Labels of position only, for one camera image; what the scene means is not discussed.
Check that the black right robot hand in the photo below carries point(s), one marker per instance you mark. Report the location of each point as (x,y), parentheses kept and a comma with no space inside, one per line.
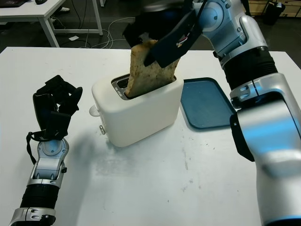
(136,30)

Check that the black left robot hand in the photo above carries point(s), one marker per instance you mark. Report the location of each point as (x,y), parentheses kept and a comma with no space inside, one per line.
(41,110)

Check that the brown bread slice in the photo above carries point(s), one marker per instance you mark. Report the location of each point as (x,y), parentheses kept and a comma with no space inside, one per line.
(148,75)

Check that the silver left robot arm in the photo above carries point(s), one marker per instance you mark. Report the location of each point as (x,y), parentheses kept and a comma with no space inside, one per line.
(44,164)

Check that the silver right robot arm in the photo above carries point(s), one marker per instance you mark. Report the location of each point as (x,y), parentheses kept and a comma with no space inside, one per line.
(270,129)

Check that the silver toaster knob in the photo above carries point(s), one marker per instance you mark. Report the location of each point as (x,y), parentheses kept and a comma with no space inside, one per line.
(102,130)

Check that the cream two-slot toaster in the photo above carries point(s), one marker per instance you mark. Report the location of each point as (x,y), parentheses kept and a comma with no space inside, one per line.
(141,117)

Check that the blue plastic tray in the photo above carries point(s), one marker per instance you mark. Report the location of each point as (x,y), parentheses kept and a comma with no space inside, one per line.
(204,103)

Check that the white paper sheet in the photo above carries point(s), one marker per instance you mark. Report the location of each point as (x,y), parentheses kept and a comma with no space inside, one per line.
(74,38)

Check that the white shoe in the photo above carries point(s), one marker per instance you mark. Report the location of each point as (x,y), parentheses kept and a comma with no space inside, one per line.
(64,9)

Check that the black computer mouse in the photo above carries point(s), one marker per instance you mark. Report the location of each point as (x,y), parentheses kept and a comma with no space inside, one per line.
(41,1)

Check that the white office desk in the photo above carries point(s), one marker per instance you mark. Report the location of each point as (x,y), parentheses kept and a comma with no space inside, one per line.
(26,11)

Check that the dark desk mat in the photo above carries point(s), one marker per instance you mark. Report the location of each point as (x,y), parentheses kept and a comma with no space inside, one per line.
(11,2)

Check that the black waste bin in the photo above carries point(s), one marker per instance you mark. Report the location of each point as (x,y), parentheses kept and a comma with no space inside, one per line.
(272,14)

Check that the stacked wooden crates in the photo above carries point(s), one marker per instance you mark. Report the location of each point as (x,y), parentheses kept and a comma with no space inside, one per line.
(291,8)

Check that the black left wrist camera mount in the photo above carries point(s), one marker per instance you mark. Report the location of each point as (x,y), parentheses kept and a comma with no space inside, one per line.
(57,124)

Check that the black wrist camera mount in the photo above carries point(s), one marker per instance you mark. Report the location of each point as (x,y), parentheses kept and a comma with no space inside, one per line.
(57,124)
(171,51)

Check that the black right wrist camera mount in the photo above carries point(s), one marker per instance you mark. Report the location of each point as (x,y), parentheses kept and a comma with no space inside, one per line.
(171,51)

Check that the white table frame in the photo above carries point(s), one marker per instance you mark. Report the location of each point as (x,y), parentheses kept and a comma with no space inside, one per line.
(102,2)

